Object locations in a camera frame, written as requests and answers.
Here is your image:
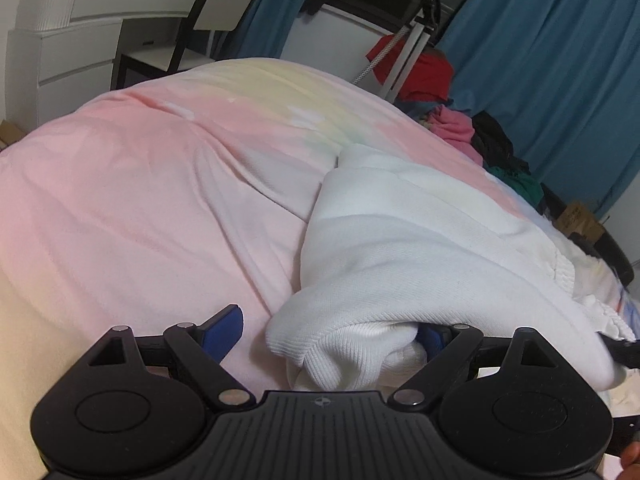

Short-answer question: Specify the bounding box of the pastel tie-dye bedsheet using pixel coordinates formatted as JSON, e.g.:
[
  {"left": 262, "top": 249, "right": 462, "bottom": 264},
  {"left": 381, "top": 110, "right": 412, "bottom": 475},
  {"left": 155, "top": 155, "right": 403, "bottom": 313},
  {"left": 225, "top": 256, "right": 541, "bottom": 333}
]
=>
[{"left": 1, "top": 58, "right": 553, "bottom": 479}]

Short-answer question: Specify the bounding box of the brown paper bag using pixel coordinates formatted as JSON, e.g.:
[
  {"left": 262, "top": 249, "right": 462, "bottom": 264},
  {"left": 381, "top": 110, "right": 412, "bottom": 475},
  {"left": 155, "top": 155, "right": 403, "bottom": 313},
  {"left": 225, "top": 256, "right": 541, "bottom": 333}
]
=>
[{"left": 553, "top": 202, "right": 604, "bottom": 243}]

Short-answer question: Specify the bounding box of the green garment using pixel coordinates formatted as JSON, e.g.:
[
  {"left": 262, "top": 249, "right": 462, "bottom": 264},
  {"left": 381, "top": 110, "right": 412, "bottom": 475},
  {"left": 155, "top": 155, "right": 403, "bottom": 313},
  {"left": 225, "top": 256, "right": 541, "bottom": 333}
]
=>
[{"left": 486, "top": 166, "right": 544, "bottom": 208}]

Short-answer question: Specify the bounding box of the black garment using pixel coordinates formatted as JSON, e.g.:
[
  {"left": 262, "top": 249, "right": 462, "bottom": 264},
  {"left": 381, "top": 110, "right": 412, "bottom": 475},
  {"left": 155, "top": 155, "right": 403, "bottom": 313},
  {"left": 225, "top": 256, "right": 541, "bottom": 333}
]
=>
[{"left": 471, "top": 110, "right": 530, "bottom": 174}]

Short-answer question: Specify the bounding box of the pink garment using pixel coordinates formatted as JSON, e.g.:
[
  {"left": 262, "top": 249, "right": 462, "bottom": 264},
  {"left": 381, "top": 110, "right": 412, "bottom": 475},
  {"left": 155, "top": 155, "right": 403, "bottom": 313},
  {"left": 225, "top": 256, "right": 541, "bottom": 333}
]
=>
[{"left": 426, "top": 105, "right": 483, "bottom": 166}]

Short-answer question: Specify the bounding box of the red garment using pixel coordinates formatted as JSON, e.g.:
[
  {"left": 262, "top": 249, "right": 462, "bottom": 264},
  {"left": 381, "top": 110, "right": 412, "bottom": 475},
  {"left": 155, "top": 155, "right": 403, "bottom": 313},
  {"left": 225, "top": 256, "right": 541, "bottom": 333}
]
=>
[{"left": 373, "top": 39, "right": 454, "bottom": 103}]

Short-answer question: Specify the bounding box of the white dresser desk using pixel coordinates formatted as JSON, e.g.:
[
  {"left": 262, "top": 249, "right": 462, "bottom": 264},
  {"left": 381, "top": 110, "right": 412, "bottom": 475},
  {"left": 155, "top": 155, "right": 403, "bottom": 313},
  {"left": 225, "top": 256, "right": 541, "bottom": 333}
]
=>
[{"left": 4, "top": 0, "right": 195, "bottom": 132}]

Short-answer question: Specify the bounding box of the right blue curtain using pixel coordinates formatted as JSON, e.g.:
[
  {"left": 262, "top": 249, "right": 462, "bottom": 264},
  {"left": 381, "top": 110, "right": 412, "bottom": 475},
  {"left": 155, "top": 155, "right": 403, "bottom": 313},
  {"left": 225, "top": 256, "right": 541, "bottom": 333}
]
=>
[{"left": 439, "top": 0, "right": 639, "bottom": 214}]

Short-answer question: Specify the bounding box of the blue curtain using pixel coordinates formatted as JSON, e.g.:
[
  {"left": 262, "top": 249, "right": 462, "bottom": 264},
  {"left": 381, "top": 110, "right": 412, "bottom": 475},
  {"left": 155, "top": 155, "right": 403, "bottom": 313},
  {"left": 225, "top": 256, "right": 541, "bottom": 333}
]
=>
[
  {"left": 439, "top": 0, "right": 639, "bottom": 214},
  {"left": 218, "top": 0, "right": 305, "bottom": 60}
]

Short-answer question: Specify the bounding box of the garment steamer stand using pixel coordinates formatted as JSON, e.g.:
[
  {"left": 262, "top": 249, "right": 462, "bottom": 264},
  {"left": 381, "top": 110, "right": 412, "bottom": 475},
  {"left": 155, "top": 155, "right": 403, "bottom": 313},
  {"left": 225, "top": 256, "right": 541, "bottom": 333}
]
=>
[{"left": 352, "top": 0, "right": 442, "bottom": 103}]

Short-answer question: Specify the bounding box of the white black chair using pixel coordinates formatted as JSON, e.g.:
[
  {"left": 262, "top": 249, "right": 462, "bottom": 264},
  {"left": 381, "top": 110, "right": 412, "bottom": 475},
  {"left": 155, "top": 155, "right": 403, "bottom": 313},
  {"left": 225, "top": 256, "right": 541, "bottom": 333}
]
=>
[{"left": 115, "top": 0, "right": 253, "bottom": 89}]

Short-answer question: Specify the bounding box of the left blue curtain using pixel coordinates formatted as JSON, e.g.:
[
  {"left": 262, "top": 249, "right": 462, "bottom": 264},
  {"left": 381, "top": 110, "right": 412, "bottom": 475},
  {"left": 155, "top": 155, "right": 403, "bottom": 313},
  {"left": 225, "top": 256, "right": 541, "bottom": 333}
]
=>
[{"left": 218, "top": 0, "right": 305, "bottom": 60}]

